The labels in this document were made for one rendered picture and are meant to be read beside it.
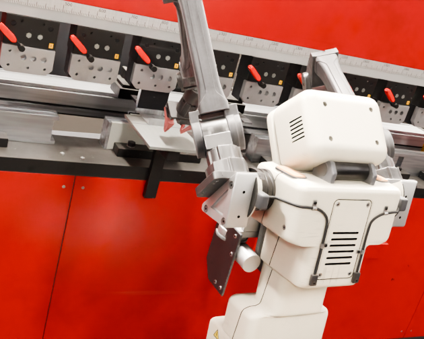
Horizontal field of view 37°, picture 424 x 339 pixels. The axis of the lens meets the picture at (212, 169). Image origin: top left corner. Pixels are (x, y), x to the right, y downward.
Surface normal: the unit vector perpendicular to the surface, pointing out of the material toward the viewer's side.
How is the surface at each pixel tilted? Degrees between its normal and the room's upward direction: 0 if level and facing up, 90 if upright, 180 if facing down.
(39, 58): 90
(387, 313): 90
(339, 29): 90
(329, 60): 32
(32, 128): 90
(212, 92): 62
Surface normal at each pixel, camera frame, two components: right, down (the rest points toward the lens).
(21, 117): 0.39, 0.44
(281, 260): -0.86, -0.04
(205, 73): 0.03, -0.13
